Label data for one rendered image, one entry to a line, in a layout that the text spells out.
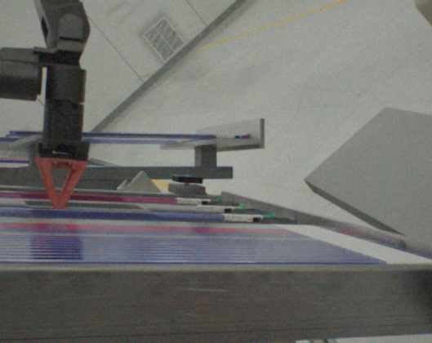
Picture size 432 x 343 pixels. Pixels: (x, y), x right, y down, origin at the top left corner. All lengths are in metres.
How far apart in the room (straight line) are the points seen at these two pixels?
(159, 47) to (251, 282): 8.47
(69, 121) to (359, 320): 0.53
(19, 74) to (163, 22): 8.10
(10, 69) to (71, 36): 0.10
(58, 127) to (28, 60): 0.10
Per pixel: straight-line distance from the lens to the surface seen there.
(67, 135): 0.94
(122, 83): 8.79
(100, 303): 0.50
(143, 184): 1.43
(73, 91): 0.95
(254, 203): 1.10
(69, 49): 0.95
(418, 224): 1.02
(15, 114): 8.58
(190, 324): 0.52
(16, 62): 0.96
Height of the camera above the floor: 1.12
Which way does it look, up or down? 17 degrees down
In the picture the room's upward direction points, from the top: 40 degrees counter-clockwise
